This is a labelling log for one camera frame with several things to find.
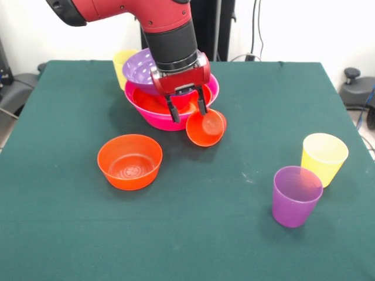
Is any small orange bowl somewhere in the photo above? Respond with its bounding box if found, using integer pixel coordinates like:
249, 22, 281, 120
97, 133, 163, 191

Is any tangle of floor cables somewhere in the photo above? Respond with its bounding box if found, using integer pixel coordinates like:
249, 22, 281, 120
354, 84, 375, 153

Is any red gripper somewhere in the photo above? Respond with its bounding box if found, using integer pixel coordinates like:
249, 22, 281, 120
150, 54, 212, 124

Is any black hanging cable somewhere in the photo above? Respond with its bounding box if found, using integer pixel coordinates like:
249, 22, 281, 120
251, 0, 266, 61

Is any bright yellow cup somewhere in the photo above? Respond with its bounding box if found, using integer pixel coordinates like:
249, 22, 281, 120
301, 132, 350, 189

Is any purple bowl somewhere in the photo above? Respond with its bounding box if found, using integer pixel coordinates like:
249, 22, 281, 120
122, 48, 200, 97

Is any large orange bowl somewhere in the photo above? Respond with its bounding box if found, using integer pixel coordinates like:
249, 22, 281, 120
131, 83, 212, 115

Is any orange cup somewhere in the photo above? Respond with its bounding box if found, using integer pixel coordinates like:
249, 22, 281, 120
186, 109, 228, 148

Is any purple cup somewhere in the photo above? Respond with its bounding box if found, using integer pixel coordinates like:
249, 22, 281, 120
271, 166, 324, 228

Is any black pedestal foot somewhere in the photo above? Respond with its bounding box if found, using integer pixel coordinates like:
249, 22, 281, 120
339, 67, 375, 109
0, 73, 40, 124

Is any dark green tablecloth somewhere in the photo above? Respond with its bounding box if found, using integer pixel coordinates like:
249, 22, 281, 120
0, 60, 375, 281

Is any large pink bowl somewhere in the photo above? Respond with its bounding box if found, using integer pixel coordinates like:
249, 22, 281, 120
124, 73, 220, 132

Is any pale yellow cup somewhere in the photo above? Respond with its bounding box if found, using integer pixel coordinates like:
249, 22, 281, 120
112, 49, 139, 91

